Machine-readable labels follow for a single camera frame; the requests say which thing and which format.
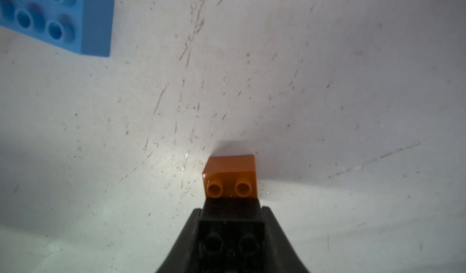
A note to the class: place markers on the orange square lego brick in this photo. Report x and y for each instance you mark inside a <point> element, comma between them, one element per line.
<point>230,177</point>

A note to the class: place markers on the black square lego brick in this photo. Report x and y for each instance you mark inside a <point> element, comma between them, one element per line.
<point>231,236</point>

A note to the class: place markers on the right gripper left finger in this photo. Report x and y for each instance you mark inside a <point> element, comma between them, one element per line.
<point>184,255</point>

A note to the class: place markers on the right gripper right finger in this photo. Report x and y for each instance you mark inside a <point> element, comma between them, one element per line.
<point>279,255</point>

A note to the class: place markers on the blue long lego brick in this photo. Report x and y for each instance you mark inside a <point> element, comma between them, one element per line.
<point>79,26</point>

